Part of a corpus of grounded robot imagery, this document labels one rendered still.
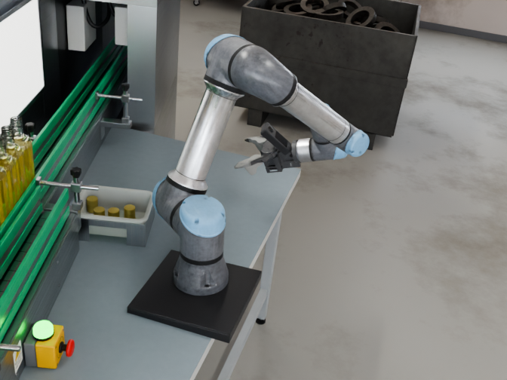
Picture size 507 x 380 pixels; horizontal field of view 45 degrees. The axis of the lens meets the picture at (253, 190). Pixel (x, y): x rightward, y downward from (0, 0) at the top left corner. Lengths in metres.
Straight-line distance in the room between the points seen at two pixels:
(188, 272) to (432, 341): 1.51
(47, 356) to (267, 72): 0.82
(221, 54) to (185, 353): 0.74
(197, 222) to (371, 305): 1.55
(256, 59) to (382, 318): 1.68
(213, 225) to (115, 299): 0.33
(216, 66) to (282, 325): 1.45
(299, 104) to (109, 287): 0.70
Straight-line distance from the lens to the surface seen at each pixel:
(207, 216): 1.54
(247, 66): 1.49
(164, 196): 1.67
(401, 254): 3.33
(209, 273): 1.61
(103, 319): 1.61
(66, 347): 1.48
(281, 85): 1.50
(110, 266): 1.77
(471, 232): 3.70
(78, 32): 2.60
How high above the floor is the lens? 1.84
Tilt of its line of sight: 30 degrees down
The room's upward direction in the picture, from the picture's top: 7 degrees clockwise
